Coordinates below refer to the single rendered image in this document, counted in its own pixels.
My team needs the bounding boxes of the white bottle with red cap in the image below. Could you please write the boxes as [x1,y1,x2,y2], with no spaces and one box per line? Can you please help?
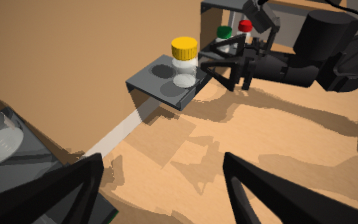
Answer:
[234,20,253,49]

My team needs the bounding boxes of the clear glass bottle with blue cap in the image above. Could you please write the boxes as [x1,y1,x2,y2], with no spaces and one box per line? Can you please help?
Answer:
[0,112,24,163]

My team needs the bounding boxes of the white bottle with green cap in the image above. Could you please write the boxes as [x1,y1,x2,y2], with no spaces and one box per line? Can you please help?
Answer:
[215,26,232,53]

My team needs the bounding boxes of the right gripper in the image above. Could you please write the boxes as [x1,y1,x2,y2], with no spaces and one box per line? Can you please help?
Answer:
[200,3,289,92]

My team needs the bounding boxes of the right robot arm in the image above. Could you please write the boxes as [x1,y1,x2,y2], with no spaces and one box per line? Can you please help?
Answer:
[242,0,358,93]

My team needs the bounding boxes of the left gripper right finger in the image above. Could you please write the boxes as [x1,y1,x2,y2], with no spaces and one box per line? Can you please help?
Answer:
[222,152,358,224]

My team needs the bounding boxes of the white bottle with yellow cap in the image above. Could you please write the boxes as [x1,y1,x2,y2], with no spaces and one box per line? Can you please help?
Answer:
[171,37,197,88]

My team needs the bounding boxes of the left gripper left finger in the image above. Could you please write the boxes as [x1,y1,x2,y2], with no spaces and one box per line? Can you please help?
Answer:
[0,153,104,224]

